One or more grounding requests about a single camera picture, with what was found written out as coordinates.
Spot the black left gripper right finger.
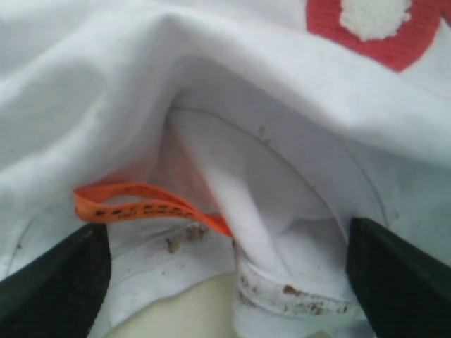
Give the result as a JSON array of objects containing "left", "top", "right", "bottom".
[{"left": 346, "top": 218, "right": 450, "bottom": 337}]

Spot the white t-shirt red lettering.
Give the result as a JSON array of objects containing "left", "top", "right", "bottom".
[{"left": 1, "top": 1, "right": 450, "bottom": 337}]

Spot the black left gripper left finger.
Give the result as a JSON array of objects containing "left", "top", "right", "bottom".
[{"left": 1, "top": 224, "right": 111, "bottom": 338}]

